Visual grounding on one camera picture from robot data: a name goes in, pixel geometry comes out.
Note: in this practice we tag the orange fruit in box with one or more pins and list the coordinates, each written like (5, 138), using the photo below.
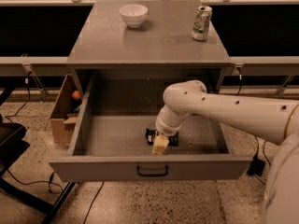
(76, 95)

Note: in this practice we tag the black chair base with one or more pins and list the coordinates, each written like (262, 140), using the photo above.
(31, 172)

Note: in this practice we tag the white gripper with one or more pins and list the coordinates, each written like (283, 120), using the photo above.
(167, 130)

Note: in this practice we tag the open grey top drawer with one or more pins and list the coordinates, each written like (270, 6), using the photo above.
(109, 141)

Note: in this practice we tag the black drawer handle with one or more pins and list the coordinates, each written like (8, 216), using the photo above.
(159, 172)

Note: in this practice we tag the black rxbar chocolate wrapper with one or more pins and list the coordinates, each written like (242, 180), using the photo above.
(152, 134)

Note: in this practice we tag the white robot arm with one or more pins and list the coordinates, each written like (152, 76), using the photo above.
(274, 120)

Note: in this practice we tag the white ceramic bowl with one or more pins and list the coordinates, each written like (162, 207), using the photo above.
(133, 15)

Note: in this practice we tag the grey cabinet counter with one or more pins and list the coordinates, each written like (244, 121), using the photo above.
(164, 40)

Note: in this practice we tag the black power adapter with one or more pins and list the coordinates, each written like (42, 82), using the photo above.
(256, 167)

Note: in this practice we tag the grey wall rail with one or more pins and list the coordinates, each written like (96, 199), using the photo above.
(53, 66)

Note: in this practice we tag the green white soda can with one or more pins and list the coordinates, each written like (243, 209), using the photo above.
(202, 18)

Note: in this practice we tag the brown cardboard box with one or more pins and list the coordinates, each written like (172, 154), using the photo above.
(64, 114)

